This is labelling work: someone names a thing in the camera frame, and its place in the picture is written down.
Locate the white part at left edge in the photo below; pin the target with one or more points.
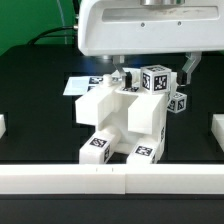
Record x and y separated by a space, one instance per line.
2 125

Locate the white part at edge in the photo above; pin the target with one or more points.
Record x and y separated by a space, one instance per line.
218 129
2 125

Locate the white marker base plate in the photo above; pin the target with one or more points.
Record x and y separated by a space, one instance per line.
77 86

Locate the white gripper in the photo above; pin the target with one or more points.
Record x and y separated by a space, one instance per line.
131 27

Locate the white part at right edge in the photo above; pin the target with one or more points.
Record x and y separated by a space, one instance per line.
218 129

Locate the marker cube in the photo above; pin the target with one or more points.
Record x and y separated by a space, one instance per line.
156 79
178 103

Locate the white front fence bar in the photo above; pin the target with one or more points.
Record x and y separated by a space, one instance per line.
112 179

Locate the white chair seat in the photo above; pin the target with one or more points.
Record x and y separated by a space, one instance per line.
142 118

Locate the white chair back frame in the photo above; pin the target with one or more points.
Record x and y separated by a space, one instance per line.
98 103

